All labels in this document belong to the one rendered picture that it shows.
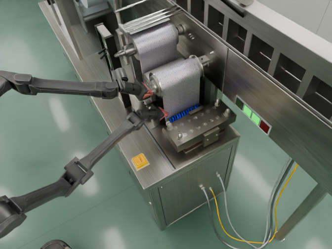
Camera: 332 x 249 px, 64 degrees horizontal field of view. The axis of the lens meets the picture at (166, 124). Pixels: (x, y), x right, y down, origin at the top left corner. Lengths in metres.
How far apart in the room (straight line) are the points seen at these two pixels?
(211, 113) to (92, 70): 1.05
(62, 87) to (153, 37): 0.56
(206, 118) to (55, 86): 0.81
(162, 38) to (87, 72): 0.85
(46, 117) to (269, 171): 2.44
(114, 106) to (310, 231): 1.78
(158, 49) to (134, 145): 0.58
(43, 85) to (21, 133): 2.04
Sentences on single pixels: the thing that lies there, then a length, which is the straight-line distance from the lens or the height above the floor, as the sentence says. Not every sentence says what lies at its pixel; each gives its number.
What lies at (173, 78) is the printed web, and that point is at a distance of 1.38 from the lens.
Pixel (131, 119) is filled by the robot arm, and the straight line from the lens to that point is 1.33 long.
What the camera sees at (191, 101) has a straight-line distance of 1.56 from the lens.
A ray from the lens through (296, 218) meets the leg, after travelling 1.97.
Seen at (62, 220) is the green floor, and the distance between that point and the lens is 2.57.
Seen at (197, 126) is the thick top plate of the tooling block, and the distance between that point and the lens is 1.50.
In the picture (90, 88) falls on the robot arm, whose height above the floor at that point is 1.40.
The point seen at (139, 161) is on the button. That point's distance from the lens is 1.52.
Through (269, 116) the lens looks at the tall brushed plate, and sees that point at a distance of 1.30.
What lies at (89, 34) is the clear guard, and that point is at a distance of 2.26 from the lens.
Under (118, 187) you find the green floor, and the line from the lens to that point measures 2.52.
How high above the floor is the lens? 2.21
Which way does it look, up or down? 51 degrees down
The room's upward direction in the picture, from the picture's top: 7 degrees counter-clockwise
